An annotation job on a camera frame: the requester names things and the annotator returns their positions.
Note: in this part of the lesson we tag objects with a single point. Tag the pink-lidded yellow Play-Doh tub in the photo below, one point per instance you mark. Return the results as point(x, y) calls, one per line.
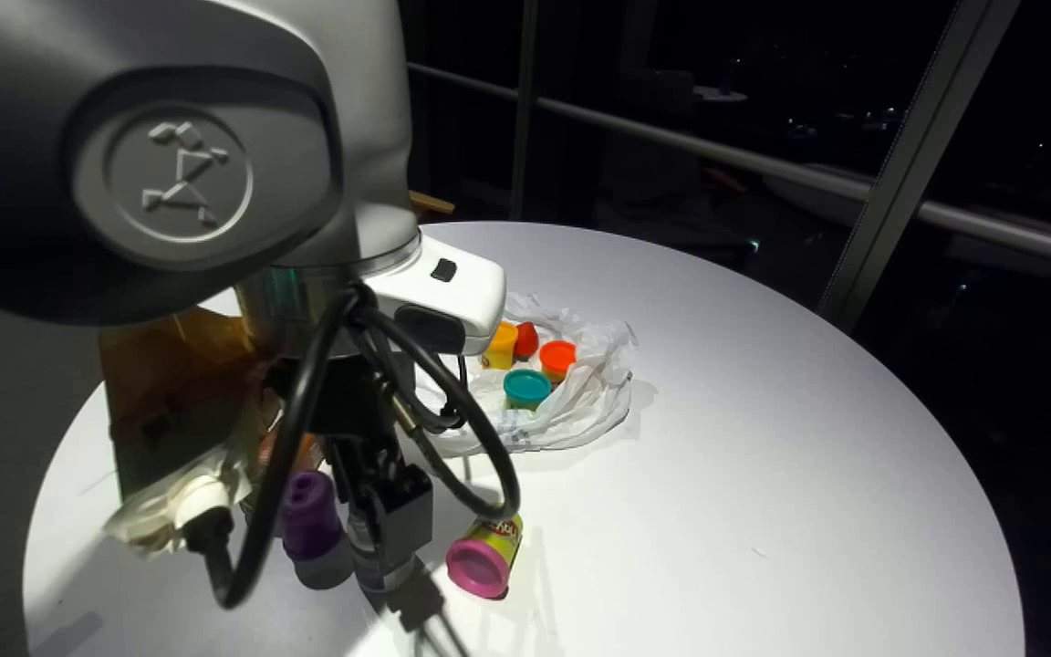
point(481, 569)

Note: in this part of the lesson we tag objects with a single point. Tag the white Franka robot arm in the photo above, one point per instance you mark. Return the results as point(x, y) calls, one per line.
point(147, 147)

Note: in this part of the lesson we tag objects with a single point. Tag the dark red-lidded tub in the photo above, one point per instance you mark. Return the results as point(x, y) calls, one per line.
point(526, 339)

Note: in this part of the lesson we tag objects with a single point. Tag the grey metal railing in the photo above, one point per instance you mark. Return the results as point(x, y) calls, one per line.
point(866, 184)

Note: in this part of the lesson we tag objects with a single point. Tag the slanted grey metal pole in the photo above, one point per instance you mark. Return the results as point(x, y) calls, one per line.
point(915, 158)

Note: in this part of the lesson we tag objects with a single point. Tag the teal-lidded tub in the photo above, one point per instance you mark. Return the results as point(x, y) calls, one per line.
point(526, 388)

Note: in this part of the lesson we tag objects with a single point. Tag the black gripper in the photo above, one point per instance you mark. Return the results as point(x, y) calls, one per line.
point(365, 412)

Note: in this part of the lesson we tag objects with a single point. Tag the orange-yellow-lidded tub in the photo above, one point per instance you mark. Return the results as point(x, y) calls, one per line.
point(501, 344)

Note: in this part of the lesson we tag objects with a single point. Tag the thin dark vertical post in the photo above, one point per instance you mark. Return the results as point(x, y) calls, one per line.
point(526, 109)

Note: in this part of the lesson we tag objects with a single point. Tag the purple-lidded container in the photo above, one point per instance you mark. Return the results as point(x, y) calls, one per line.
point(308, 513)

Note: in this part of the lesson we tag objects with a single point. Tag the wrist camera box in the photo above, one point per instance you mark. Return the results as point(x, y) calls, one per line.
point(173, 504)

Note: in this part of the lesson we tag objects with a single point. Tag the white plastic bag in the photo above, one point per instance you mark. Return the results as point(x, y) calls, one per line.
point(586, 401)

